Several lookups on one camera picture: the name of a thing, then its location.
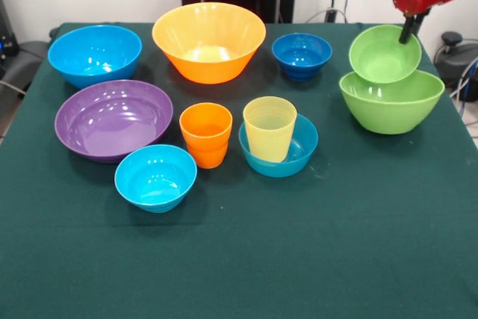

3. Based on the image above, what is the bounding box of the small green bowl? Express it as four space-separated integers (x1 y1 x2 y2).
348 24 423 84

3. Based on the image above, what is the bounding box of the small dark blue bowl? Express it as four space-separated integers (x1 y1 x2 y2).
271 32 333 81

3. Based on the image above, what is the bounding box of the translucent blue ridged bowl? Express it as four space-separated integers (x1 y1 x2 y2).
238 113 320 179

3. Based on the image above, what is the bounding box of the yellow cup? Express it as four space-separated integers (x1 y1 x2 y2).
242 96 298 164

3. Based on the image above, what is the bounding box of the large green bowl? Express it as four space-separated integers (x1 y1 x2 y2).
338 69 446 135

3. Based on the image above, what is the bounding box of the large orange bowl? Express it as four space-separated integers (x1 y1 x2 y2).
151 1 267 85

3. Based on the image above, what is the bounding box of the orange cup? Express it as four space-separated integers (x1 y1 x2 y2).
179 102 234 170

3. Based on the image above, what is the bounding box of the dark green tablecloth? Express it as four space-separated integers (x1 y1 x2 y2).
0 22 478 319

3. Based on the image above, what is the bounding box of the small light blue bowl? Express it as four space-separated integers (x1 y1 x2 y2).
114 143 198 214

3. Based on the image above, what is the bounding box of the purple bowl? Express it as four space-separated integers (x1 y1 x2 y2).
54 79 174 164

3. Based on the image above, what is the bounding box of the large blue bowl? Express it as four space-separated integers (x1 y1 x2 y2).
47 24 143 90

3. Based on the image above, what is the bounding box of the dark grey seat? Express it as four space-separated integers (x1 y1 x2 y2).
0 40 52 111

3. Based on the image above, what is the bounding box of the black electronic device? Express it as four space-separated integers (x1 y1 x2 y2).
0 0 20 59

